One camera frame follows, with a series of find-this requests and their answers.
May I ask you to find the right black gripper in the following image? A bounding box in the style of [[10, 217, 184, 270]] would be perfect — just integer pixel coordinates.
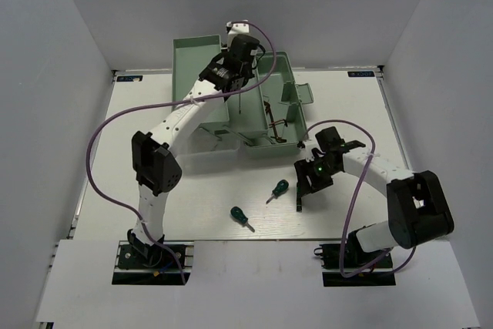
[[294, 156, 340, 198]]

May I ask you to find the dark green slim screwdriver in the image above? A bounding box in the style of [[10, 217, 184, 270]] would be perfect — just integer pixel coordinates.
[[296, 183, 303, 213]]

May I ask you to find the green stubby screwdriver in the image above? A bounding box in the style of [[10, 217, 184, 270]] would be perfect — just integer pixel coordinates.
[[266, 180, 289, 204], [230, 206, 255, 233]]

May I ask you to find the large hex key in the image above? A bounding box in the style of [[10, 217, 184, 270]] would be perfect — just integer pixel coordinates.
[[267, 103, 290, 143]]

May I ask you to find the long hex key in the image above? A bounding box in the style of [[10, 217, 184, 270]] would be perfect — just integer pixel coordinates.
[[263, 100, 288, 143]]

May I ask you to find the angled hex key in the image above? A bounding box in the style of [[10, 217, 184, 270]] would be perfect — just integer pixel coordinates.
[[270, 119, 288, 143]]

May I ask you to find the green plastic toolbox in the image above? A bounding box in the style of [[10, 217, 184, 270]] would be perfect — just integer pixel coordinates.
[[173, 35, 314, 159]]

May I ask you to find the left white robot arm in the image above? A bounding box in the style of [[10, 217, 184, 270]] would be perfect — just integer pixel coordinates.
[[127, 34, 260, 267]]

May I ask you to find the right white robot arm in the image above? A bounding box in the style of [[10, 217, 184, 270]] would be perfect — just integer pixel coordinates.
[[294, 127, 454, 267]]

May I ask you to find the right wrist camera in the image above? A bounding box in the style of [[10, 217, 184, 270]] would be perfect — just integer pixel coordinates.
[[297, 141, 321, 162]]

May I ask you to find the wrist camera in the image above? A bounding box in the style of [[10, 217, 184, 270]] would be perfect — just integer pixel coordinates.
[[226, 20, 250, 48], [297, 141, 321, 162]]

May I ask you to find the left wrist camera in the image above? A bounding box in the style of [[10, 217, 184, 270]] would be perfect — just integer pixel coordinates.
[[226, 20, 250, 48]]

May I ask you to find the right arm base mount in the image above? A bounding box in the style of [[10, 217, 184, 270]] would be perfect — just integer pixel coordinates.
[[314, 243, 396, 287]]

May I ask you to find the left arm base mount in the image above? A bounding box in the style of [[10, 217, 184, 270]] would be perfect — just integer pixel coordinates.
[[112, 242, 193, 286]]

